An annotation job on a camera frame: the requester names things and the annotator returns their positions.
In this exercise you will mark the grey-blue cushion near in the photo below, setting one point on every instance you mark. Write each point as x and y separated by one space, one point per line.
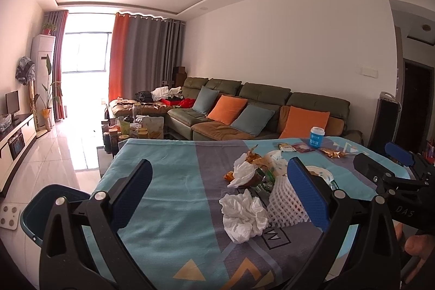
252 120

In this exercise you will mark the green brown sectional sofa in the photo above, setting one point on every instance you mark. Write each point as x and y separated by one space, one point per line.
186 123

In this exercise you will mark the white bathroom scale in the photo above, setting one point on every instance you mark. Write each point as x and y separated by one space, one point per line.
9 216

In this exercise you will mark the left striped curtain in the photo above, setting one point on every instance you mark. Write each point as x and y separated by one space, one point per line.
57 20

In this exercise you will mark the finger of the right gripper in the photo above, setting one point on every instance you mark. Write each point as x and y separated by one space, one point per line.
377 173
399 152

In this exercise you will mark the grey-blue cushion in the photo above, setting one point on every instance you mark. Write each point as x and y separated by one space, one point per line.
252 120
205 99

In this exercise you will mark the gold wrapper near cup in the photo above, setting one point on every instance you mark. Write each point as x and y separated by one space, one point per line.
332 153

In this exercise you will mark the teal plastic trash bin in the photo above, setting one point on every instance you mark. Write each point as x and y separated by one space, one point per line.
35 215

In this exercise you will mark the white tissue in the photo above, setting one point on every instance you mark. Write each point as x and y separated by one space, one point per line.
243 171
244 216

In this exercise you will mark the orange and grey curtain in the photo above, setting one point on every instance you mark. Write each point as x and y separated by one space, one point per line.
144 52

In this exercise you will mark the crushed white dotted paper cup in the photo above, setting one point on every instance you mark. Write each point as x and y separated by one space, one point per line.
276 163

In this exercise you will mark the dark red snack packet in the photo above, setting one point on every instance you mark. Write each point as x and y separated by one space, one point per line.
302 148

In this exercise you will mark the small black monitor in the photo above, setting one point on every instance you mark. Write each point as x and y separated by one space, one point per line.
12 103

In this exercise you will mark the green clear plastic wrapper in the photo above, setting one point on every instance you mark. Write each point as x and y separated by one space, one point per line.
263 180

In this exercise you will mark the pile of clothes on sofa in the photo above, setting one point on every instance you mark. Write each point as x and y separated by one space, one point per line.
166 96

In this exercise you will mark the orange cushion right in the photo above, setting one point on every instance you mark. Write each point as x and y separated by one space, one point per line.
295 122

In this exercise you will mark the covered standing fan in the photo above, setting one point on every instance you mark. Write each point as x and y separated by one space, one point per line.
25 74

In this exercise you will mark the white standing air conditioner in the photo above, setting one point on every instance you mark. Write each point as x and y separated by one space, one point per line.
41 45

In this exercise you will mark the grey-blue cushion far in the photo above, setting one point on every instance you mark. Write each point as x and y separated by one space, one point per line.
205 99

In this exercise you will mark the orange cushion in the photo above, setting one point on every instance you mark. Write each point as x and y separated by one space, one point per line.
227 109
295 122

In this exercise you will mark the cluttered coffee table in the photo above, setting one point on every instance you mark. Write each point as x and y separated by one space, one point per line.
132 119

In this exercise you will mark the white foam fruit net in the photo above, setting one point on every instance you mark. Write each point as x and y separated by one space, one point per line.
284 207

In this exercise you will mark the white beige snack packet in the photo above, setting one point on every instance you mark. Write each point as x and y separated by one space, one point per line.
285 147

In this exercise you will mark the gold foil snack wrapper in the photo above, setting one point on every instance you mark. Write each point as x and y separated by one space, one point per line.
253 157

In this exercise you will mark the tall green floor plant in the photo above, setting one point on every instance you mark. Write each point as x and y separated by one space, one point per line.
44 91

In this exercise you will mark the white black TV cabinet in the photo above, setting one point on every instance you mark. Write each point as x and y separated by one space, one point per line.
16 142

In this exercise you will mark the person's right hand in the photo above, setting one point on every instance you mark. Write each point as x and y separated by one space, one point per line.
420 246

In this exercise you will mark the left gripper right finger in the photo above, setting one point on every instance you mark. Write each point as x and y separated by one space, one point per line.
373 261

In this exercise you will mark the blue white paper cup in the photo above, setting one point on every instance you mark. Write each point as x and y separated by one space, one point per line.
316 137

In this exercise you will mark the teal grey patterned tablecloth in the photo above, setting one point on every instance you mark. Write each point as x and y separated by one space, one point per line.
176 233

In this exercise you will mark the orange cushion left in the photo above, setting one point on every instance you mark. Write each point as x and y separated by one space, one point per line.
227 109

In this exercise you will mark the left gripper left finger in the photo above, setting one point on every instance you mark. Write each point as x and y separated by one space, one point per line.
66 261

